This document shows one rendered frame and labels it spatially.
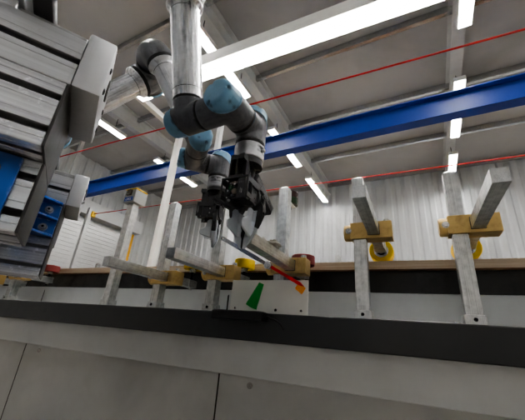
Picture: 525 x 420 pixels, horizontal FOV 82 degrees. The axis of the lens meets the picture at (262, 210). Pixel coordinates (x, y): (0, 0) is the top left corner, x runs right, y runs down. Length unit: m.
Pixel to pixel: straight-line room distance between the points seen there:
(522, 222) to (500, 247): 0.73
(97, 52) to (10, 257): 0.54
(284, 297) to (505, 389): 0.54
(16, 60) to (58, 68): 0.04
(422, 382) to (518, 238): 7.76
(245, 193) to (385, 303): 0.64
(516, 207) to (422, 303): 7.80
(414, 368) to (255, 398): 0.57
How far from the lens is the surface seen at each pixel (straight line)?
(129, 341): 1.32
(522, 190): 8.99
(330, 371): 0.93
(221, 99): 0.69
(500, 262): 1.12
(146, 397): 1.52
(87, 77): 0.47
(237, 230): 0.70
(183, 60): 0.85
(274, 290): 0.96
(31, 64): 0.47
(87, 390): 1.79
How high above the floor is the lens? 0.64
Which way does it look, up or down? 22 degrees up
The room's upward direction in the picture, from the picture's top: 5 degrees clockwise
